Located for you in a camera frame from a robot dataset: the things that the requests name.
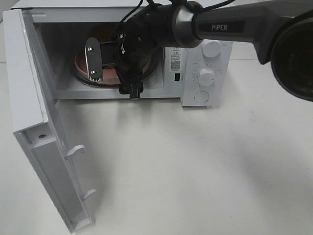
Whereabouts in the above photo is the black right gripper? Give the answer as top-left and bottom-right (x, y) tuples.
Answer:
(114, 19), (156, 99)

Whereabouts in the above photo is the pink round plate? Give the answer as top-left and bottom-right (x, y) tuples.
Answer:
(74, 50), (154, 85)

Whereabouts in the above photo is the burger with lettuce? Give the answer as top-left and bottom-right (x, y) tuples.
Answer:
(87, 23), (115, 43)

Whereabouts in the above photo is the white timer knob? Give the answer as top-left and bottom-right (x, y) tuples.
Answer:
(198, 69), (216, 87)

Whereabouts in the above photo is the white microwave door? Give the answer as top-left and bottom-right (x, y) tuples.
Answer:
(3, 9), (94, 232)

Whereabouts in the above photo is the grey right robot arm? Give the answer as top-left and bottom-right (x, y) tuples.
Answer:
(115, 0), (313, 101)

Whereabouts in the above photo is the glass microwave turntable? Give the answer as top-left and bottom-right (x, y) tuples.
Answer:
(70, 57), (158, 88)

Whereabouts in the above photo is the white microwave oven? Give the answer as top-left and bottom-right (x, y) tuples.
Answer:
(3, 0), (232, 106)

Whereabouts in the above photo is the upper white power knob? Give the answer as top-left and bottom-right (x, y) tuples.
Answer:
(201, 40), (222, 58)

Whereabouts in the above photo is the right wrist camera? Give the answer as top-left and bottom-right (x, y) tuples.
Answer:
(85, 37), (117, 83)

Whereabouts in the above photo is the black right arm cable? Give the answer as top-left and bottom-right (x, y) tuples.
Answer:
(107, 0), (235, 42)

